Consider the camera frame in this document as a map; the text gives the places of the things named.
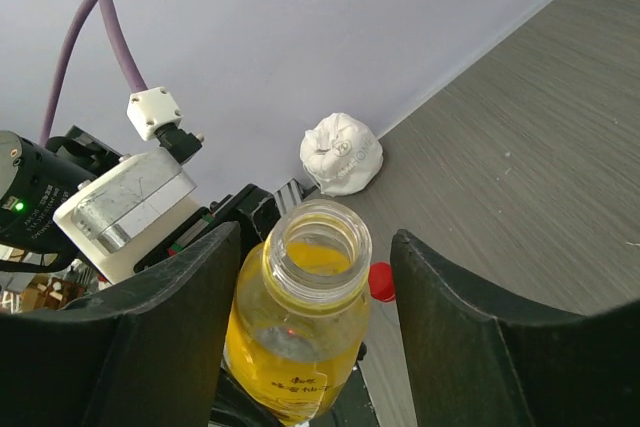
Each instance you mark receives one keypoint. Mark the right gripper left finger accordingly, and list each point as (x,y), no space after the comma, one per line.
(145,352)

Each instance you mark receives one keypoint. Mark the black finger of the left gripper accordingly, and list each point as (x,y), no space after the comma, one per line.
(233,406)

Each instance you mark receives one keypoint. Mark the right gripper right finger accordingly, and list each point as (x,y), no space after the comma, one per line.
(480,355)

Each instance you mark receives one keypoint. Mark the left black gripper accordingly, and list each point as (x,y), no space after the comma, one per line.
(251,213)

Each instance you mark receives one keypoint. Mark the yellow juice bottle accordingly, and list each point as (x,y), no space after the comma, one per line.
(301,310)

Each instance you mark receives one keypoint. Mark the red cap clear bottle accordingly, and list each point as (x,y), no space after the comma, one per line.
(381,283)

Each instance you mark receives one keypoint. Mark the white crumpled cloth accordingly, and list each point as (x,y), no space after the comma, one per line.
(341,155)

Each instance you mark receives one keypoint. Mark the white slotted cable duct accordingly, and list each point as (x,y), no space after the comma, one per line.
(291,195)

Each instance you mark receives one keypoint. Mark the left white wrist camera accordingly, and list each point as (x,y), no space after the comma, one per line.
(119,218)

